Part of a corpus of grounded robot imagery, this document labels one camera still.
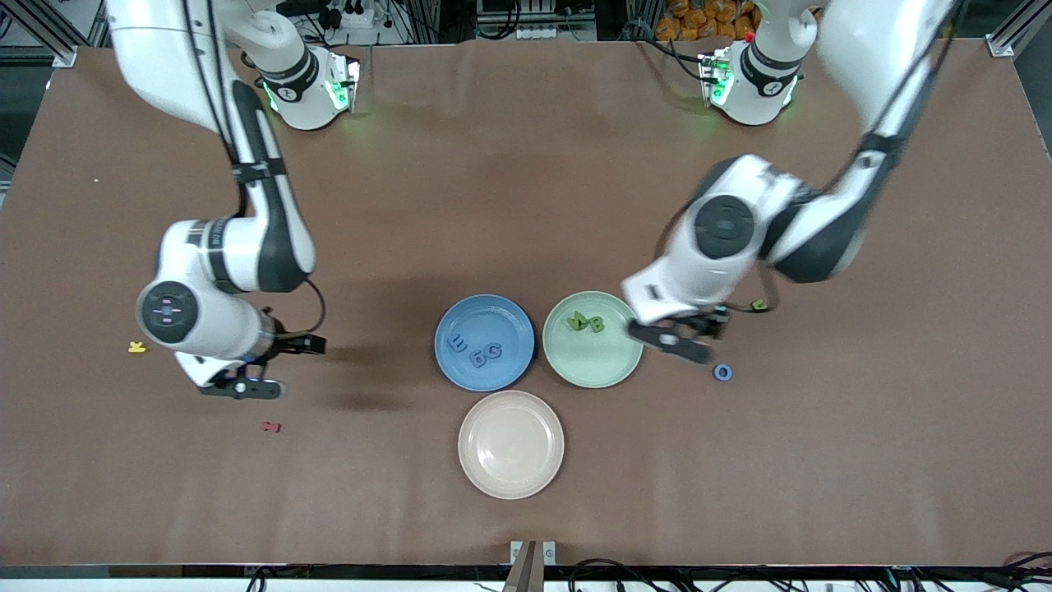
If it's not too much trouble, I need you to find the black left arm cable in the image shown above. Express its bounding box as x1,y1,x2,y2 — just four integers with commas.
740,0,958,313

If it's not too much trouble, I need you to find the white power strip with plugs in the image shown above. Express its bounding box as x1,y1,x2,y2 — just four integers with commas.
316,0,375,30

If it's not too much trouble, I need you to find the green plate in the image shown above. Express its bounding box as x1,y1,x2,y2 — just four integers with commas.
542,290,644,389

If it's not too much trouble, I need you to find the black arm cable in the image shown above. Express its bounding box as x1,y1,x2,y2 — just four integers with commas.
177,0,328,336
740,0,958,313

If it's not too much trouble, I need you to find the beige plate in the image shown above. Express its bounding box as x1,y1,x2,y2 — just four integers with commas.
458,391,565,500

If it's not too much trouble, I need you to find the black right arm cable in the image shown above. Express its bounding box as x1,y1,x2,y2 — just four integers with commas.
177,0,328,336

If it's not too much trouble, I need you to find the brown table cover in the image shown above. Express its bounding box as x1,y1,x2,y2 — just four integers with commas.
0,37,1052,568

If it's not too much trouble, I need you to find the aluminium frame profile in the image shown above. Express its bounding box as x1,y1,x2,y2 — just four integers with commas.
986,0,1052,58
0,0,79,68

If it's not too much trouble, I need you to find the bag of oranges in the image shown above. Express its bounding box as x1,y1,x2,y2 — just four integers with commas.
655,0,761,42

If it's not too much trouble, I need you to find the metal table edge bracket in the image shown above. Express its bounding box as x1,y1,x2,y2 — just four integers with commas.
510,540,556,568

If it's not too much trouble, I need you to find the blue plate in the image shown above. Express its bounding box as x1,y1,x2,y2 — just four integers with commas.
434,294,536,392

